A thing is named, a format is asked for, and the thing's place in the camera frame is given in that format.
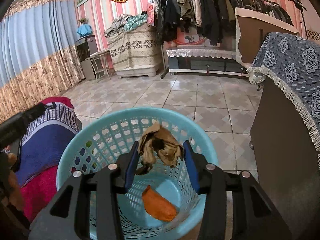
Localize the small potted plant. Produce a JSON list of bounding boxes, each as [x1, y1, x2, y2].
[[78, 18, 88, 25]]

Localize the dark brown cabinet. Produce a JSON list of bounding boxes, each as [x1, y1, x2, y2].
[[250, 79, 319, 239]]

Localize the blue covered water bottle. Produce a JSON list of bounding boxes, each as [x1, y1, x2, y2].
[[76, 23, 93, 37]]

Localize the light blue plastic basket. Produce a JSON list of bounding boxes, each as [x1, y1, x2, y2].
[[56, 107, 218, 239]]

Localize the hanging dark clothes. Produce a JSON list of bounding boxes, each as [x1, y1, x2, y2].
[[154, 0, 293, 46]]

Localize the low tv bench lace cover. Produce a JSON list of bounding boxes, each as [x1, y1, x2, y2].
[[166, 45, 251, 78]]

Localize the brown paper trash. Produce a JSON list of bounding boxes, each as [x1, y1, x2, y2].
[[136, 121, 184, 175]]

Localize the blue floral curtain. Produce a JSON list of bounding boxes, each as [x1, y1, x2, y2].
[[1, 0, 84, 121]]

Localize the blue fringed patterned cloth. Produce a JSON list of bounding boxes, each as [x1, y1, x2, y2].
[[247, 32, 319, 153]]

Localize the pile of clothes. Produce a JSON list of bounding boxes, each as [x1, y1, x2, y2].
[[104, 12, 147, 37]]

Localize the leaning brown board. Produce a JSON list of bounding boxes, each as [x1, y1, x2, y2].
[[235, 8, 299, 69]]

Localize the orange peel piece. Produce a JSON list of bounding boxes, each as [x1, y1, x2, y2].
[[142, 185, 177, 222]]

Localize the striped blue red blanket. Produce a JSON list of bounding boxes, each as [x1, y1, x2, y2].
[[15, 96, 79, 222]]

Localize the small metal folding table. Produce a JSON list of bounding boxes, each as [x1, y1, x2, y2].
[[84, 49, 111, 81]]

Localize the black tripod stand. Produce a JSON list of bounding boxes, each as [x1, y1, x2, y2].
[[289, 0, 309, 40]]

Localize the grey water dispenser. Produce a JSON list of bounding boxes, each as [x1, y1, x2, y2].
[[75, 35, 98, 80]]

